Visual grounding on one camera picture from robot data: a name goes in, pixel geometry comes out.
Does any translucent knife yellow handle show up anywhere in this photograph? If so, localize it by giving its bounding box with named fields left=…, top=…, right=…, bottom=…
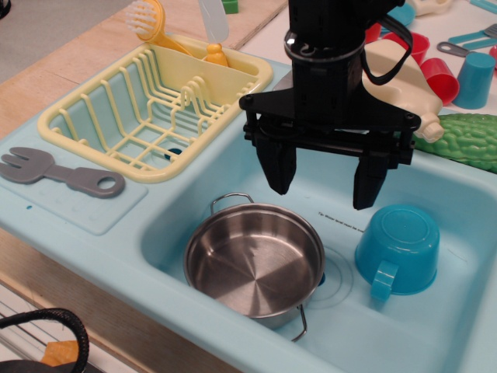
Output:
left=198, top=0, right=229, bottom=67

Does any cream plastic jug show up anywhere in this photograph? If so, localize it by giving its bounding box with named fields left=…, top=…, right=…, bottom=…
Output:
left=405, top=0, right=453, bottom=16

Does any blue plastic mug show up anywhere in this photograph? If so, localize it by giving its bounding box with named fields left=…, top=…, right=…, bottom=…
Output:
left=355, top=204, right=440, bottom=302

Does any yellow plastic drying rack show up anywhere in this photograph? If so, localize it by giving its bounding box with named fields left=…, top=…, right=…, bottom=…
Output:
left=37, top=35, right=273, bottom=183

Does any green plastic block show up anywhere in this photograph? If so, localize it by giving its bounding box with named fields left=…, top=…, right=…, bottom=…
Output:
left=222, top=0, right=238, bottom=15

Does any teal toy spatula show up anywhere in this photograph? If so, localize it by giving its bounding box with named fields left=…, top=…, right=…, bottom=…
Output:
left=448, top=24, right=496, bottom=51

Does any light blue toy sink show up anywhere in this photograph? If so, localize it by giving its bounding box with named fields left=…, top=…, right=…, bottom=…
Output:
left=0, top=58, right=497, bottom=373

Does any blue plastic cup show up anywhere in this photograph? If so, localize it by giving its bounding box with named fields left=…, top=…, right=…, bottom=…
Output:
left=452, top=53, right=496, bottom=110

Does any green bumpy toy cucumber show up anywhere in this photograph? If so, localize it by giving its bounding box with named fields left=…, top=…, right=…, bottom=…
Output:
left=415, top=113, right=496, bottom=173

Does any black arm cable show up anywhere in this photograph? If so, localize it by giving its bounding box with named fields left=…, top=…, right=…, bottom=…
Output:
left=360, top=10, right=414, bottom=86

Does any stainless steel pot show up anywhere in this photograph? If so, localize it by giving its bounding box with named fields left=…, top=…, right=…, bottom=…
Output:
left=183, top=193, right=325, bottom=341

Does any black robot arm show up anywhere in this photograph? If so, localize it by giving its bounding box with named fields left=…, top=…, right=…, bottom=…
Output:
left=239, top=1, right=421, bottom=210

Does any orange plastic object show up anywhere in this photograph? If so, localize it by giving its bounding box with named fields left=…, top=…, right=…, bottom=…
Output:
left=40, top=340, right=79, bottom=367

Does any blue plastic bowl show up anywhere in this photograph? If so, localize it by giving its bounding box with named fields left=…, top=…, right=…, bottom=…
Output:
left=388, top=2, right=416, bottom=28

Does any grey toy utensil handle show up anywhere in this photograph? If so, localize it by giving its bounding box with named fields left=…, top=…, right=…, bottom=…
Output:
left=436, top=41, right=471, bottom=58

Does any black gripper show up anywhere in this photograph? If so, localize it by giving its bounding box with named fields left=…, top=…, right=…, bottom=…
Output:
left=239, top=86, right=421, bottom=210

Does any red plastic cup behind bottle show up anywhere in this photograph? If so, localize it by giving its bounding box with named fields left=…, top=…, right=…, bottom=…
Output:
left=383, top=33, right=430, bottom=65

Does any grey plastic toy fork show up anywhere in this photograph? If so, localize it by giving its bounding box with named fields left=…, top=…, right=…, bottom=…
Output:
left=1, top=147, right=126, bottom=199

